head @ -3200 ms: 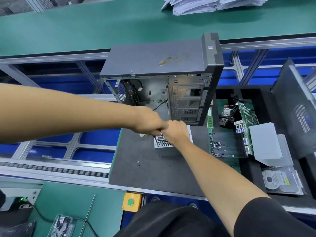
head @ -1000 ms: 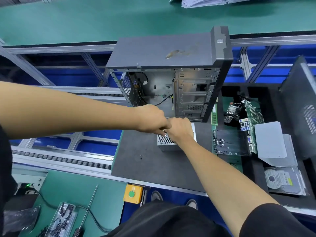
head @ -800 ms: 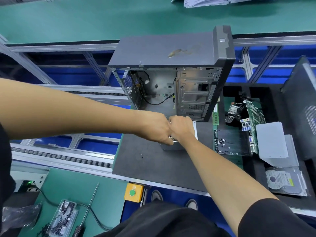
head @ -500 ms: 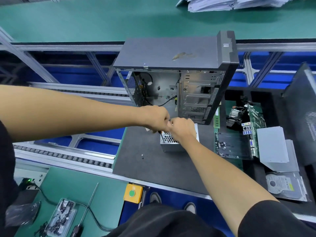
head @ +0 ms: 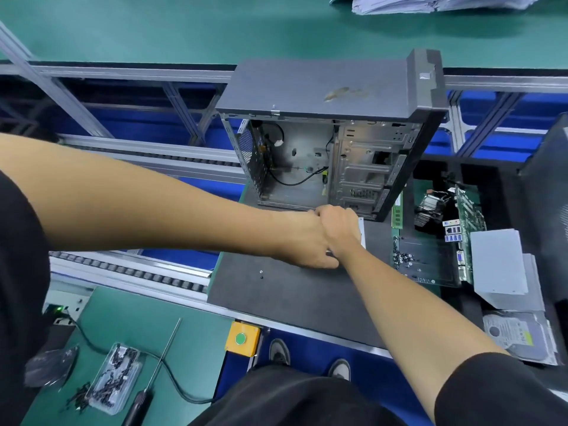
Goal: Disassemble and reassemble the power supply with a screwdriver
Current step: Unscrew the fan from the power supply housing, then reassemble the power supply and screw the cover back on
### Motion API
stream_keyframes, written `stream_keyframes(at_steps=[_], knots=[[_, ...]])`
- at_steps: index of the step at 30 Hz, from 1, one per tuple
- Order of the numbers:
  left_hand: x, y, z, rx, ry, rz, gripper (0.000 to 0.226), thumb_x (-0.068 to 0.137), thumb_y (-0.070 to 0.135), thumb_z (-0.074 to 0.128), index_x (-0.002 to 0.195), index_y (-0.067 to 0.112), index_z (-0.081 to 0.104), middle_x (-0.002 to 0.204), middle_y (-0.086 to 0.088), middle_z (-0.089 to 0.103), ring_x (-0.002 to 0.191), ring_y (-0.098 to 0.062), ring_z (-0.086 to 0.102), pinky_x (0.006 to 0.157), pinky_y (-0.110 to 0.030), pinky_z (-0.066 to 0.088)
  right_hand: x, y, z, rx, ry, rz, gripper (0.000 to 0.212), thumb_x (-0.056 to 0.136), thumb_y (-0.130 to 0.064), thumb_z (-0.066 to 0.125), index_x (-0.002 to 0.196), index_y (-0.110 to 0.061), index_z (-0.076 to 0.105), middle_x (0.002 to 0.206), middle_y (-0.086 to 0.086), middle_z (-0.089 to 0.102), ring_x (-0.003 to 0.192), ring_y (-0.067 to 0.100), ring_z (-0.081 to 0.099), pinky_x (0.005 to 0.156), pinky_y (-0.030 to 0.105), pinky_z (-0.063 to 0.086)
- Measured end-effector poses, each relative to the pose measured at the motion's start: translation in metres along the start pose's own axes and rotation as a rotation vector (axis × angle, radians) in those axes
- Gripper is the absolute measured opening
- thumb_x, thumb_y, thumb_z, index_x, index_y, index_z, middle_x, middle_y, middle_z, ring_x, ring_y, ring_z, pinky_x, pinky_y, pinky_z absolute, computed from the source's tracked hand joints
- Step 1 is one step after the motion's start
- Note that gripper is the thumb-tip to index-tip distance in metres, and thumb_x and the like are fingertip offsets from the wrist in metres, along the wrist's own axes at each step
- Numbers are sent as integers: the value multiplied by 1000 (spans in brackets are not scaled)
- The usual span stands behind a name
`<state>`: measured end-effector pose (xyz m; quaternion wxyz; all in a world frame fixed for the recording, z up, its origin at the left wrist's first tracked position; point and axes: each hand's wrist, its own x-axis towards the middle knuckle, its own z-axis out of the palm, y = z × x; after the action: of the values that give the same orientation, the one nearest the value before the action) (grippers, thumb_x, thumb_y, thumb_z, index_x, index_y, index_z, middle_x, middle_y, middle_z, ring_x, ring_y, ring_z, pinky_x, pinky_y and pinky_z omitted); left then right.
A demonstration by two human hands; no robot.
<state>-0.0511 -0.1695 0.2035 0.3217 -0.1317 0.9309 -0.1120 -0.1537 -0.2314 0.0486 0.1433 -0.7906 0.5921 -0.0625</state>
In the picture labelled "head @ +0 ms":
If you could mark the silver optical drive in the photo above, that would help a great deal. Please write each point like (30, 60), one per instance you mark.
(497, 261)

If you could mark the green motherboard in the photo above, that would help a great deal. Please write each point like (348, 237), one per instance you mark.
(470, 217)

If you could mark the dark grey case side panel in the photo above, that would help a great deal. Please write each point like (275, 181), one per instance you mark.
(550, 199)

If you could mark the silver hard drive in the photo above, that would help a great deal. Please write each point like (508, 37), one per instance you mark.
(519, 337)

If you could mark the person's right shoe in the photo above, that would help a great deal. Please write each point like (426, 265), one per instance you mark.
(340, 368)

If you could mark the clear plastic screw box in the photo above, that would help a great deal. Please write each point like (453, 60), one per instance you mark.
(114, 377)

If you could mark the processor cooler with fan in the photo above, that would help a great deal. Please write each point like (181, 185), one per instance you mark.
(433, 208)

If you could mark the person's right forearm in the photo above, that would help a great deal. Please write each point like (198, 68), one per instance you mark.
(417, 328)

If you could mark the person's left hand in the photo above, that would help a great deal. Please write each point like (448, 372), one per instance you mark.
(306, 242)

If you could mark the silver power supply unit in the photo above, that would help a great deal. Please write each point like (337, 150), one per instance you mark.
(362, 233)

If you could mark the grey computer tower case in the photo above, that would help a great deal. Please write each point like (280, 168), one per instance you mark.
(311, 88)

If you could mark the person's left shoe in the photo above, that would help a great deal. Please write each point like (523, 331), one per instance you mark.
(280, 352)

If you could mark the black foam tray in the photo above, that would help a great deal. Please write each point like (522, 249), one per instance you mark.
(497, 190)

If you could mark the person's black shirt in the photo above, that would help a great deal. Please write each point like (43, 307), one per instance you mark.
(22, 306)

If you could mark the stack of white papers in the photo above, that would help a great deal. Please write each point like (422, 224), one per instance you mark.
(426, 2)

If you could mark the person's black trousers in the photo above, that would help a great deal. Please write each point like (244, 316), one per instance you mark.
(293, 399)

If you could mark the yellow box with green button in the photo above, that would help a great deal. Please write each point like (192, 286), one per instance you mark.
(242, 339)

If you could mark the aluminium conveyor frame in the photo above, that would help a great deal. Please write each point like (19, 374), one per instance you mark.
(151, 148)

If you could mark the dark grey foam mat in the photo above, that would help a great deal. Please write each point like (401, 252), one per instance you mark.
(284, 301)

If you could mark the green memory stick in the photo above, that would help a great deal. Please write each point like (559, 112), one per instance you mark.
(398, 210)

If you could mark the clear plastic tray with screws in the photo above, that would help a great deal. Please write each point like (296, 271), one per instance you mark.
(426, 257)

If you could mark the person's shoe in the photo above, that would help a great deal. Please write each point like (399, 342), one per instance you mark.
(280, 352)
(340, 368)

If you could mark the person's left forearm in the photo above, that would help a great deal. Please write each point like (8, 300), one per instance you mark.
(133, 199)

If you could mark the person's right hand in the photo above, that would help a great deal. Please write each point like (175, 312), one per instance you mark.
(342, 230)

